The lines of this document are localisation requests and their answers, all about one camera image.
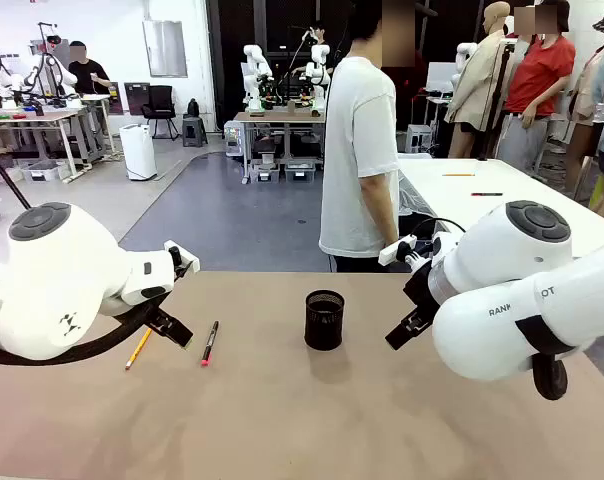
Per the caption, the person's right forearm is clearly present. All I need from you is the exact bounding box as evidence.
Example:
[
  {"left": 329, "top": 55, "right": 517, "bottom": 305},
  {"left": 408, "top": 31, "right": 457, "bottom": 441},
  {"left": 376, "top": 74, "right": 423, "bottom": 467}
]
[{"left": 359, "top": 172, "right": 401, "bottom": 247}]

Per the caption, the white air purifier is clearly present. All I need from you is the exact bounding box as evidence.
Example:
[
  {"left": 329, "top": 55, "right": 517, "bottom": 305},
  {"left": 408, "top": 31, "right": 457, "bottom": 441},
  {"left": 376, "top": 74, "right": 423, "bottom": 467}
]
[{"left": 118, "top": 123, "right": 159, "bottom": 182}]

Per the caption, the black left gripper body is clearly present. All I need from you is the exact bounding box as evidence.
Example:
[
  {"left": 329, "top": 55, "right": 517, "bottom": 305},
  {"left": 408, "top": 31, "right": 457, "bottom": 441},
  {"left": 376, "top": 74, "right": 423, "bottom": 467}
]
[{"left": 141, "top": 297, "right": 180, "bottom": 327}]

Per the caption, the black mesh pen holder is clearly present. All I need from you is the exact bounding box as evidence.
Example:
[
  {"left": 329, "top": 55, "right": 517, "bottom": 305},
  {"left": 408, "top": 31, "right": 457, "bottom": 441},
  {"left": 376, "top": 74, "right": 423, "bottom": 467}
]
[{"left": 304, "top": 289, "right": 346, "bottom": 351}]

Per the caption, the mannequin in beige jacket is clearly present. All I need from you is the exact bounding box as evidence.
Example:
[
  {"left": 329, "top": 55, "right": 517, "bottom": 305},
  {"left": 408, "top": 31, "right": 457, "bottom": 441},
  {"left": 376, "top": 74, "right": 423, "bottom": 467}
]
[{"left": 443, "top": 1, "right": 516, "bottom": 159}]

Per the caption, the black office chair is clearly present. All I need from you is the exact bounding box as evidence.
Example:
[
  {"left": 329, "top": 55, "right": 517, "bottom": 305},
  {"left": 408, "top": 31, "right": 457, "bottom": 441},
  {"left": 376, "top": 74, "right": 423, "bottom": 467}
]
[{"left": 141, "top": 84, "right": 180, "bottom": 141}]

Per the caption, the grey wall panel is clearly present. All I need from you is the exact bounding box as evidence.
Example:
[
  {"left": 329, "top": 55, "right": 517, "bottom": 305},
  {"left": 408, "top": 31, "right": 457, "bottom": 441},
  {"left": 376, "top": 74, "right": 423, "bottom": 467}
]
[{"left": 142, "top": 19, "right": 189, "bottom": 79}]

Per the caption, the person in black shirt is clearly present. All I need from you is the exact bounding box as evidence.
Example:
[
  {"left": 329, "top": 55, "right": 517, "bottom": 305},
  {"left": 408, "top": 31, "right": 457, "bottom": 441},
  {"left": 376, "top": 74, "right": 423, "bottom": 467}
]
[{"left": 67, "top": 41, "right": 113, "bottom": 97}]

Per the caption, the white table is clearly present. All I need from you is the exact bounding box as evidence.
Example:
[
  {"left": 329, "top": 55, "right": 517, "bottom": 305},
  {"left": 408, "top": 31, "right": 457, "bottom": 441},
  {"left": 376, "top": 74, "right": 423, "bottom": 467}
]
[{"left": 396, "top": 157, "right": 604, "bottom": 259}]

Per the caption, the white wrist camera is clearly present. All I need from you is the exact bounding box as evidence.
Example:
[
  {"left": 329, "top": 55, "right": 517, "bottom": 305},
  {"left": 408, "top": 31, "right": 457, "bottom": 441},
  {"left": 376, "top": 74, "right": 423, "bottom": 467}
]
[
  {"left": 377, "top": 233, "right": 418, "bottom": 266},
  {"left": 163, "top": 239, "right": 201, "bottom": 274}
]

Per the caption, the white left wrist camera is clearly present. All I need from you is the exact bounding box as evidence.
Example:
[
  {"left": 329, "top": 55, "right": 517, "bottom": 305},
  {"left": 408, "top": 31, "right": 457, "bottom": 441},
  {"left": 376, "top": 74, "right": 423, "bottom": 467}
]
[{"left": 163, "top": 239, "right": 201, "bottom": 274}]

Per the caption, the grey workbench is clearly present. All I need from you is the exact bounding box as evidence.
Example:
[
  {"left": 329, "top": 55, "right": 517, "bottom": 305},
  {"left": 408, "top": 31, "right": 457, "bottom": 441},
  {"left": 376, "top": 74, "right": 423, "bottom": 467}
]
[{"left": 0, "top": 93, "right": 117, "bottom": 174}]

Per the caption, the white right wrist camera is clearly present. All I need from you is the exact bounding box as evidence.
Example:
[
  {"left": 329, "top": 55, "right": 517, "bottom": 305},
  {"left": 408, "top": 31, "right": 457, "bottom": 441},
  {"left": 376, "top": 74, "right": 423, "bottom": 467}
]
[{"left": 377, "top": 233, "right": 418, "bottom": 266}]

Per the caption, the white mesh cloth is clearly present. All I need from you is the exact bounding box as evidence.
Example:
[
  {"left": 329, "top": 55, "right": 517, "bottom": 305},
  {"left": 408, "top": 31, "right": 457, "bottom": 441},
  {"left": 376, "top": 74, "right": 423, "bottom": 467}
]
[{"left": 398, "top": 172, "right": 434, "bottom": 217}]

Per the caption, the black stool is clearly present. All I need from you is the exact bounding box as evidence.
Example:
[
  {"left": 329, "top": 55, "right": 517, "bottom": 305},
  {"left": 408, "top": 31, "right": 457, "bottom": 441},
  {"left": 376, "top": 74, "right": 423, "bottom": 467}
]
[{"left": 182, "top": 115, "right": 210, "bottom": 148}]

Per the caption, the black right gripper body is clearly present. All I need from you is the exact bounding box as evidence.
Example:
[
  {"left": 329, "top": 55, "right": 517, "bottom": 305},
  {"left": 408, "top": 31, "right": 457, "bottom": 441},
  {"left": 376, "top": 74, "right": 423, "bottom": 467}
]
[{"left": 403, "top": 258, "right": 441, "bottom": 314}]

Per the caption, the white computer tower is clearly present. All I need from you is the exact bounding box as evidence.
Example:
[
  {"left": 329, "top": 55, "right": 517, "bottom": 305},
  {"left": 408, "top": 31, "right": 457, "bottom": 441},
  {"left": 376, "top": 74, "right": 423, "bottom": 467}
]
[{"left": 405, "top": 124, "right": 434, "bottom": 154}]

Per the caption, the black tripod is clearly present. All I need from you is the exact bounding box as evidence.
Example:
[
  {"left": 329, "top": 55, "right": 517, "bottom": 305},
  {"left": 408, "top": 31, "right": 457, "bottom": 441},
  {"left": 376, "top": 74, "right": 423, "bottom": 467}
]
[{"left": 0, "top": 141, "right": 32, "bottom": 211}]

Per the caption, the brown background table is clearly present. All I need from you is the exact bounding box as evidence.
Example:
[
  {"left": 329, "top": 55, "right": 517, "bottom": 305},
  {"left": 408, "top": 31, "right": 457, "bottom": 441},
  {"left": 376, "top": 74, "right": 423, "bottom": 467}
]
[{"left": 232, "top": 110, "right": 328, "bottom": 184}]

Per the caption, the person in white t-shirt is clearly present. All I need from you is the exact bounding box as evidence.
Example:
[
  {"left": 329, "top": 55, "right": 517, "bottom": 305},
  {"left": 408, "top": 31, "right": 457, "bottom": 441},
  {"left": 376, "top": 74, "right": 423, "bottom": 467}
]
[{"left": 319, "top": 0, "right": 419, "bottom": 274}]

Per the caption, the black camera stand pole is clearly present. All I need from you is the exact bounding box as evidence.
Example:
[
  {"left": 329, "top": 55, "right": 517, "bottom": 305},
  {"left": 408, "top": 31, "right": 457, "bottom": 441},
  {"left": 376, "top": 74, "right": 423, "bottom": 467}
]
[{"left": 480, "top": 44, "right": 514, "bottom": 162}]

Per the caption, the clear storage box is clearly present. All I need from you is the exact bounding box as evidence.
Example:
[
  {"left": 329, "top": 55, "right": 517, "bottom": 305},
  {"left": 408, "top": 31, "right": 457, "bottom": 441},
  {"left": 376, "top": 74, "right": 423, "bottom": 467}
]
[
  {"left": 20, "top": 159, "right": 73, "bottom": 183},
  {"left": 250, "top": 159, "right": 281, "bottom": 184},
  {"left": 283, "top": 159, "right": 317, "bottom": 184}
]

